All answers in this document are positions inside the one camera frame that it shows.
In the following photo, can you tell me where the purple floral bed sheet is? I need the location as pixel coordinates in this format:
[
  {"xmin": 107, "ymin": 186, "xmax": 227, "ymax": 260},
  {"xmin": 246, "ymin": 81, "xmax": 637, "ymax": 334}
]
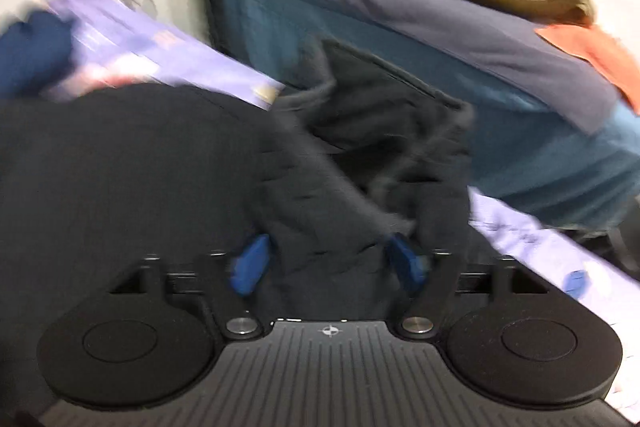
[{"xmin": 47, "ymin": 0, "xmax": 639, "ymax": 421}]

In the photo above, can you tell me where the navy blue folded garment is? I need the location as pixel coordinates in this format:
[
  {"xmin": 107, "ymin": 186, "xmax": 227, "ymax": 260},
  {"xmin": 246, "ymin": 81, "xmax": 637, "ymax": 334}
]
[{"xmin": 1, "ymin": 9, "xmax": 74, "ymax": 100}]

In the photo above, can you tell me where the dark quilted jacket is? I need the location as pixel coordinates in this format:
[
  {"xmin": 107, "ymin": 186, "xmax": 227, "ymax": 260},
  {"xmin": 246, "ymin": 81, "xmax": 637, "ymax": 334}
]
[{"xmin": 1, "ymin": 40, "xmax": 497, "ymax": 413}]

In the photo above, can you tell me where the orange cloth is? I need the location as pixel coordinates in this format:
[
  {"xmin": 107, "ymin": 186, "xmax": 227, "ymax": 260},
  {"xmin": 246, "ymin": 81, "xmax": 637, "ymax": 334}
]
[{"xmin": 535, "ymin": 24, "xmax": 640, "ymax": 115}]

